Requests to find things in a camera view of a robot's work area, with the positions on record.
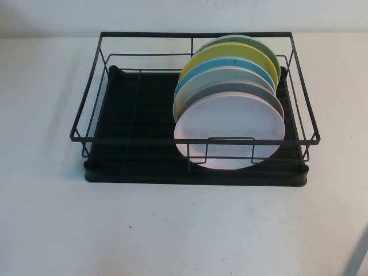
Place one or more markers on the pink plate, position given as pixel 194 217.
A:
pixel 230 120

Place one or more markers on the grey plate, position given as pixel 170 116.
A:
pixel 230 89

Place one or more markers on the blue plate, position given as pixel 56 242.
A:
pixel 211 67

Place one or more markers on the pale off-white plate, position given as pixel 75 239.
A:
pixel 227 75

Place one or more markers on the yellow plate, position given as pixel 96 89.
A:
pixel 230 56

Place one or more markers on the green plate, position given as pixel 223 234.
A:
pixel 250 43

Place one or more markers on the black plastic drip tray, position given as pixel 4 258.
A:
pixel 143 176

